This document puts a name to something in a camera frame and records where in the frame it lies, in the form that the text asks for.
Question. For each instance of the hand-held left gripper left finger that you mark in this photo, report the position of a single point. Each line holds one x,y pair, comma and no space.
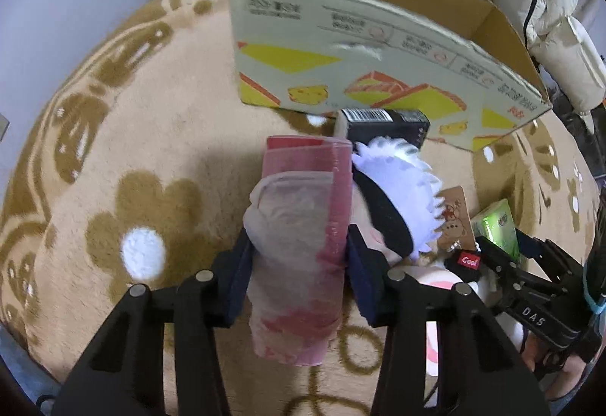
238,276

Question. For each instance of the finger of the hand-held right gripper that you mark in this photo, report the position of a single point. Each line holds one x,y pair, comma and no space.
497,261
549,257

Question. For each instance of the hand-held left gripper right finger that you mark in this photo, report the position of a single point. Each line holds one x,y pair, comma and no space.
365,276

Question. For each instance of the pink towel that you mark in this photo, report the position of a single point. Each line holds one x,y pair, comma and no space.
296,250

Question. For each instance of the printed cardboard box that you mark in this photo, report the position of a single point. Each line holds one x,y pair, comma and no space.
378,61

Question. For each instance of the person's right forearm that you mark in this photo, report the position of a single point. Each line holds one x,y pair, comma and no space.
566,373

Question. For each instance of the black tag with red label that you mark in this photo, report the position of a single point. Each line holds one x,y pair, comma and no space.
466,263

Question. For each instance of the green tissue packet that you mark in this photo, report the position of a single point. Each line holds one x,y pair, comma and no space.
499,226

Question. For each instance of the brown bear paper tag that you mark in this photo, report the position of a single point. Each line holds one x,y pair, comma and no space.
455,219

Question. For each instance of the plush doll with white headband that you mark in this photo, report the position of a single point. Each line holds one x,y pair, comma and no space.
397,189

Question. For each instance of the small black box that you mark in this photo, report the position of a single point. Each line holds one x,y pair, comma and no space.
383,125

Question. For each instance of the beige floral blanket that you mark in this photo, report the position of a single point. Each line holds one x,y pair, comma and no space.
156,137

